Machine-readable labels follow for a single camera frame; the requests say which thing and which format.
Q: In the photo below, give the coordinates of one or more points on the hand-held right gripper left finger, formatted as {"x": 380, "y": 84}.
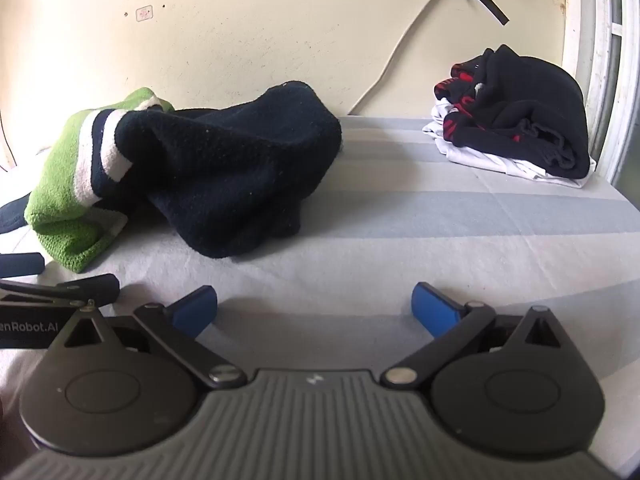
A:
{"x": 195, "y": 310}

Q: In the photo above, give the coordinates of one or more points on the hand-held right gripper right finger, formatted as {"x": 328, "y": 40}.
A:
{"x": 434, "y": 310}

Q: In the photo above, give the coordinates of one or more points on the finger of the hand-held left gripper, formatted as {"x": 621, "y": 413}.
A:
{"x": 90, "y": 287}
{"x": 22, "y": 265}

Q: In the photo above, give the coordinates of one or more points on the navy green striped sweater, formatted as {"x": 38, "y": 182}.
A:
{"x": 225, "y": 170}

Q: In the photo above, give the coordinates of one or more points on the blue white striped bed sheet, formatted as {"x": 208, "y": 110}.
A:
{"x": 400, "y": 240}

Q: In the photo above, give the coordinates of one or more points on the white folded garment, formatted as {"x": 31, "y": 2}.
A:
{"x": 480, "y": 162}

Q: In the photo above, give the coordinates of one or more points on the black red folded garment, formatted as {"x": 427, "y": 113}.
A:
{"x": 540, "y": 110}

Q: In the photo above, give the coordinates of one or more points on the small wall sticker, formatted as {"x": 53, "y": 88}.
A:
{"x": 144, "y": 13}

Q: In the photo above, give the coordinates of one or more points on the white window frame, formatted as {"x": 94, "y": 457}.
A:
{"x": 600, "y": 60}

